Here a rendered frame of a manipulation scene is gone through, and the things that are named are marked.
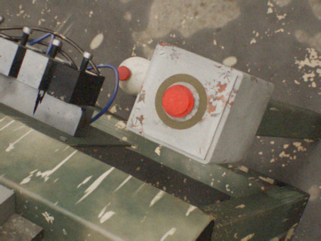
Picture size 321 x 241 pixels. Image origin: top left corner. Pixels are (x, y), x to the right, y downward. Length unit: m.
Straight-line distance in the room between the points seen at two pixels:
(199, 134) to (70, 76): 0.33
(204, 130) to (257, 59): 0.97
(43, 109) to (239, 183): 0.60
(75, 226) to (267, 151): 0.90
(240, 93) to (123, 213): 0.24
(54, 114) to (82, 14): 0.88
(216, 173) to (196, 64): 0.80
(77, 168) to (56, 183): 0.04
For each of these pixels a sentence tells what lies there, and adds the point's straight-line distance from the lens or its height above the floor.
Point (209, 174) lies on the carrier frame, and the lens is 1.62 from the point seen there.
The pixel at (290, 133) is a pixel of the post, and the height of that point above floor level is 0.38.
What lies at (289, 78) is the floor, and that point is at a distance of 1.76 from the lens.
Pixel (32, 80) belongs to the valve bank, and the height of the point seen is 0.76.
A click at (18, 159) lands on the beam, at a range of 1.02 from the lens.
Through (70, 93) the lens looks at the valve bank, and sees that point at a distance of 1.10.
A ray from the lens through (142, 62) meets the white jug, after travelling 1.73.
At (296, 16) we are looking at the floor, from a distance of 1.78.
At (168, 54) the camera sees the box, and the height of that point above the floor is 0.93.
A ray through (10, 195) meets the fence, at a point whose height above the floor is 0.91.
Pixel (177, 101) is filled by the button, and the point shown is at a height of 0.95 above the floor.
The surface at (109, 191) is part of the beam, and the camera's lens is 0.97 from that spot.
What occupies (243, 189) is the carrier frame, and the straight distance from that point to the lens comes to 1.60.
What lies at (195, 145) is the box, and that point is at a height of 0.93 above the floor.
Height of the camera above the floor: 1.72
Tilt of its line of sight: 68 degrees down
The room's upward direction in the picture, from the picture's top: 85 degrees counter-clockwise
